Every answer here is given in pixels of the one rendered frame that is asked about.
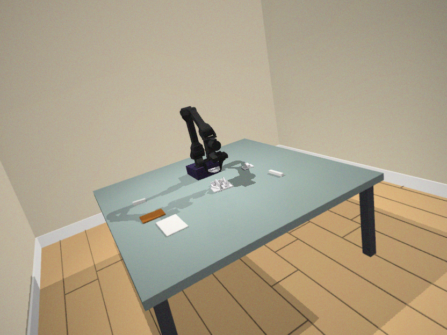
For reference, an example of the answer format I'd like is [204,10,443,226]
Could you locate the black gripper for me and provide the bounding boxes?
[196,149,228,174]

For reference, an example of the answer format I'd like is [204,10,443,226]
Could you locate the white flat rectangular plate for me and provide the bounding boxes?
[156,214,189,237]

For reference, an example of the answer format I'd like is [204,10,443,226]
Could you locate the orange flat rectangular plate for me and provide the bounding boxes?
[139,208,166,224]

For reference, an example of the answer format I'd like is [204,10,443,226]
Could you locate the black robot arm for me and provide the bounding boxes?
[180,106,222,168]

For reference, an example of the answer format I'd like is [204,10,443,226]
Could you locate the white flat bar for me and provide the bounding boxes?
[133,198,146,205]

